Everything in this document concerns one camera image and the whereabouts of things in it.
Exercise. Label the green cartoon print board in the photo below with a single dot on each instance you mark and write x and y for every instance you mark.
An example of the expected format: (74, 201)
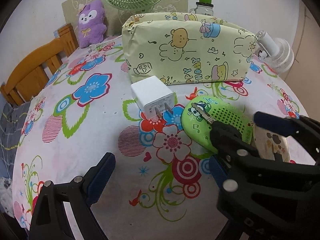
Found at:
(72, 7)

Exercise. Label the beige door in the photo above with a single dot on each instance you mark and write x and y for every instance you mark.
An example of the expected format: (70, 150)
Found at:
(308, 45)

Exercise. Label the wooden bed headboard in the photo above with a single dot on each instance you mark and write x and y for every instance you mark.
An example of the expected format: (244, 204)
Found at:
(30, 72)

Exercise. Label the cartoon print storage box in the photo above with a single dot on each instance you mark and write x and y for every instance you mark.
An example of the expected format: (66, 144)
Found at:
(155, 32)

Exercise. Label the black head metal key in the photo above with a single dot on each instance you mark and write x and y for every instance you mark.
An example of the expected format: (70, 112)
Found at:
(201, 112)

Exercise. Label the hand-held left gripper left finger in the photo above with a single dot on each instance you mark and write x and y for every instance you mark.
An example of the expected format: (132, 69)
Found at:
(100, 177)

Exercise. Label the green perforated case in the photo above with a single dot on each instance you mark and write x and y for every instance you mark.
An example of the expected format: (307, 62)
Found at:
(195, 130)

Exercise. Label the purple plush toy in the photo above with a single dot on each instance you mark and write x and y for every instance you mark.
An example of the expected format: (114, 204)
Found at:
(91, 30)

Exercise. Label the white printed cloth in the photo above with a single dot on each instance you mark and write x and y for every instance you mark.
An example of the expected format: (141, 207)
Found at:
(5, 192)

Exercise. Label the grey plaid pillow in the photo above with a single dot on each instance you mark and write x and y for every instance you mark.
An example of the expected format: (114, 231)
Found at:
(10, 130)

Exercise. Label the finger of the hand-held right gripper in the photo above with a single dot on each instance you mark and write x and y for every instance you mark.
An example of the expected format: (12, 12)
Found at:
(272, 122)
(225, 135)

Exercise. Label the floral printed tablecloth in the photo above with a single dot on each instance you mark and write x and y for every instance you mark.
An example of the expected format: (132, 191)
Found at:
(82, 135)

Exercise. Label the white standing fan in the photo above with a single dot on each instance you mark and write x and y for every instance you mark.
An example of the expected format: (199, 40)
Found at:
(280, 55)

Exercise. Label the blue wall sticker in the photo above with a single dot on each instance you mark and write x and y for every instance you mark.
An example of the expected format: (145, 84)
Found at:
(56, 33)

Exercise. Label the round cream compact mirror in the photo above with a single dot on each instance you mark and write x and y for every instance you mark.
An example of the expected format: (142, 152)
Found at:
(265, 142)

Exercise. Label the white charger adapter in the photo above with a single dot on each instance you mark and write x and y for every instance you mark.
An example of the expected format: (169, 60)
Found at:
(150, 90)

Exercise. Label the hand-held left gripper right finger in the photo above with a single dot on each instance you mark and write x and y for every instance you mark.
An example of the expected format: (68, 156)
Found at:
(217, 172)

